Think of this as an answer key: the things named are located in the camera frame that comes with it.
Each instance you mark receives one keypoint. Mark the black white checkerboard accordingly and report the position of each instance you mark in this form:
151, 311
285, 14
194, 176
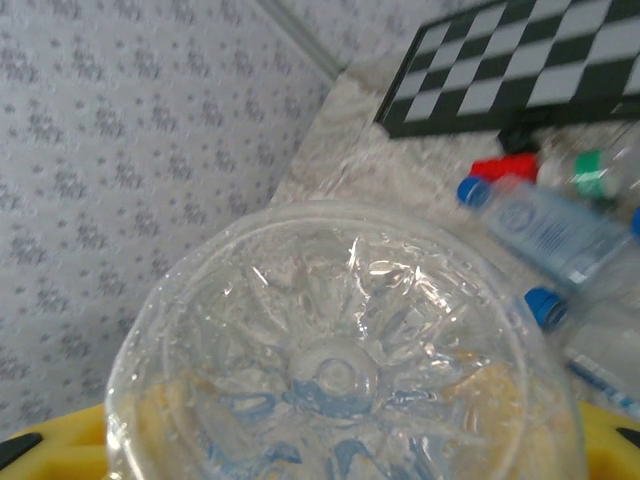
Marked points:
500, 65

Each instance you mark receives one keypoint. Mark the clear bottle pale blue label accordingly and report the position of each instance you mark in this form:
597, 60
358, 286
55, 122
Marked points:
550, 235

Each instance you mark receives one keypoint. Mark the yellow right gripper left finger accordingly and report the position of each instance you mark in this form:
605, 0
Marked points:
60, 450

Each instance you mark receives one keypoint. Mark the clear plastic bottle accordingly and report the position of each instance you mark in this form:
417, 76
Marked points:
340, 325

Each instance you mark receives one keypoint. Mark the clear bottle green cap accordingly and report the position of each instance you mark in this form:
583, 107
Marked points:
592, 172

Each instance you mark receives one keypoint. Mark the clear bottle blue white label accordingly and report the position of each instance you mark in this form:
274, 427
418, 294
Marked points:
545, 306

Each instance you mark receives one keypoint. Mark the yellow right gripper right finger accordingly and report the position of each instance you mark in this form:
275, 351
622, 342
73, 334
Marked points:
615, 450

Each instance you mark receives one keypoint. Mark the red block board stand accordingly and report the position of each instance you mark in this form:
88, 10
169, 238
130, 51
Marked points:
505, 167

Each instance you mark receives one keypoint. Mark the crushed blue label blue cap bottle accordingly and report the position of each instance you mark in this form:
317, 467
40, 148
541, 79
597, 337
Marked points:
637, 222

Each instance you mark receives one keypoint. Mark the aluminium frame post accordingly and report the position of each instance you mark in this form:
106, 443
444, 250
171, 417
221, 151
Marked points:
307, 40

